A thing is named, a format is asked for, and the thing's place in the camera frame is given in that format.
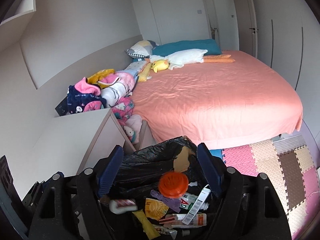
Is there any grey bedside cabinet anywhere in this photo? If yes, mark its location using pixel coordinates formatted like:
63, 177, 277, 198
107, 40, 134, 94
12, 108, 136, 198

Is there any cardboard trash box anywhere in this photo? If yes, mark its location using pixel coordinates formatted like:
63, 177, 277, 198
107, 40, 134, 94
174, 146, 195, 173

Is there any white bedroom door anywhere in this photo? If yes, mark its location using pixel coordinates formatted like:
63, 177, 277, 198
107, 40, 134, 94
203, 0, 258, 57

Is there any yellow duck plush toy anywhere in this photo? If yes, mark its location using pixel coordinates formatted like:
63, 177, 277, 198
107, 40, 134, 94
151, 60, 169, 73

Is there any foam puzzle floor mat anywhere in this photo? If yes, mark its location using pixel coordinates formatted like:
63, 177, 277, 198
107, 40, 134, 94
211, 128, 319, 239

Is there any navy pink clothes pile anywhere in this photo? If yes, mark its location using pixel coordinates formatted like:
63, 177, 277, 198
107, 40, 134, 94
66, 69, 142, 145

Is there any checked grey yellow pillow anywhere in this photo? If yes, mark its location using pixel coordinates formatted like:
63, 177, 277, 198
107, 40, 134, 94
125, 40, 158, 59

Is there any yellow snack bag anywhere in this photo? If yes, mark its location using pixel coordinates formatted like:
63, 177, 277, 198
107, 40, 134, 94
132, 210, 161, 240

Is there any white AD drink bottle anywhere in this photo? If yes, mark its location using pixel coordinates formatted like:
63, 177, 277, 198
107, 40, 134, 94
180, 193, 197, 211

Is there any white barcode carton box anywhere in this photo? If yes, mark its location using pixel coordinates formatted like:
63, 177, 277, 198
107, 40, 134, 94
182, 184, 210, 225

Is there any white goose plush toy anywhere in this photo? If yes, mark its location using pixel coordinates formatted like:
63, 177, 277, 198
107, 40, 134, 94
148, 49, 235, 70

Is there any white red paper packet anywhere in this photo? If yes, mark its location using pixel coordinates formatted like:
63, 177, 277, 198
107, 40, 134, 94
158, 213, 207, 229

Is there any orange round plastic cap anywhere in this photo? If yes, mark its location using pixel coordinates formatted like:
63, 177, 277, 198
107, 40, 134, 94
158, 171, 189, 198

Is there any teal pillow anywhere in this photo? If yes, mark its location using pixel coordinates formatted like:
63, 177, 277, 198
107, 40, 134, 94
152, 39, 222, 57

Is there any pink bed sheet mattress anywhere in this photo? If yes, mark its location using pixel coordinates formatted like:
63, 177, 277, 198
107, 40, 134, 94
132, 51, 303, 149

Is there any black trash bag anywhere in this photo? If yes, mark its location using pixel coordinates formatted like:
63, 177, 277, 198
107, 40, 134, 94
98, 135, 226, 240

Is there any white wardrobe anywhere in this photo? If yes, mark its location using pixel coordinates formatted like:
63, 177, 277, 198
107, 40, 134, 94
254, 0, 319, 111

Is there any black wall socket panel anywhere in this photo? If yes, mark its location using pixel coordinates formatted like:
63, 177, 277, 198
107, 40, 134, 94
55, 97, 68, 116

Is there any yellow noodle cup lid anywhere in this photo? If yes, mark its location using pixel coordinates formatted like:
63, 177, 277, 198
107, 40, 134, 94
145, 198, 169, 221

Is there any purple wrapper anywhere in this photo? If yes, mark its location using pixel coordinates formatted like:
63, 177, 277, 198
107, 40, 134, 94
150, 190, 181, 213

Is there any yellow corn plush toy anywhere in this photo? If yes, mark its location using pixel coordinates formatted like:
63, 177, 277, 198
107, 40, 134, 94
137, 62, 152, 82

